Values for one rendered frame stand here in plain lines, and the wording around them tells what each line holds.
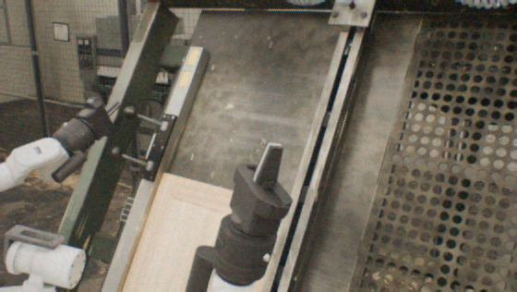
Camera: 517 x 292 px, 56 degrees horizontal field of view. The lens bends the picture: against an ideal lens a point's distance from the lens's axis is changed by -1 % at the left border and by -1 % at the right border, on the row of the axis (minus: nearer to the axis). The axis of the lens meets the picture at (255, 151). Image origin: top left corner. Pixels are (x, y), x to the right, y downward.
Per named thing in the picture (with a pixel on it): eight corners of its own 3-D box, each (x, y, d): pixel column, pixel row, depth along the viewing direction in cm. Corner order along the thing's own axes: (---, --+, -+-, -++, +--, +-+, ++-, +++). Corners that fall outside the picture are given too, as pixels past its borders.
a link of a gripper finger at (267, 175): (285, 145, 69) (273, 183, 71) (265, 142, 67) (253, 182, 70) (290, 150, 68) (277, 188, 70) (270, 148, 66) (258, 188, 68)
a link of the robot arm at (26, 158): (57, 152, 132) (6, 171, 125) (54, 133, 125) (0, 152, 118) (67, 171, 129) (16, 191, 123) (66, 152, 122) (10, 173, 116)
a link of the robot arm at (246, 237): (249, 204, 63) (227, 278, 68) (313, 207, 67) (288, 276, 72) (221, 160, 74) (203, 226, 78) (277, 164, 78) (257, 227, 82)
